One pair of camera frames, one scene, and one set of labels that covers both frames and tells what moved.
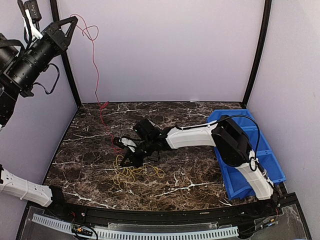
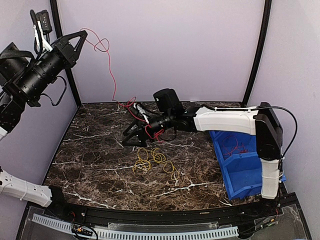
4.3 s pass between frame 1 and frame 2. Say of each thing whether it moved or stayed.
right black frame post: stayed
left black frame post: stayed
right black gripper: moved
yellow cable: moved
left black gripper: moved
